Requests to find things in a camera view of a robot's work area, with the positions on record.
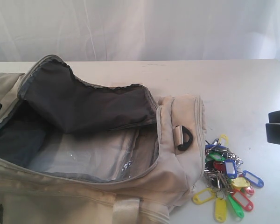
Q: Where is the colourful key tag bunch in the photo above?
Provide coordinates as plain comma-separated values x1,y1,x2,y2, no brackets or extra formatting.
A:
192,134,264,224

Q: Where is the white backdrop curtain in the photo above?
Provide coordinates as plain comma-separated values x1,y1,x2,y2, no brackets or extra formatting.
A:
0,0,280,62

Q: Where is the beige fabric duffel bag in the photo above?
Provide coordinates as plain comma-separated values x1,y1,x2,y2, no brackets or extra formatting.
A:
0,55,205,224

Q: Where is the clear plastic pouch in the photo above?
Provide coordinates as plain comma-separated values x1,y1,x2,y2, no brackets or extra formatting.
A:
28,126,158,183

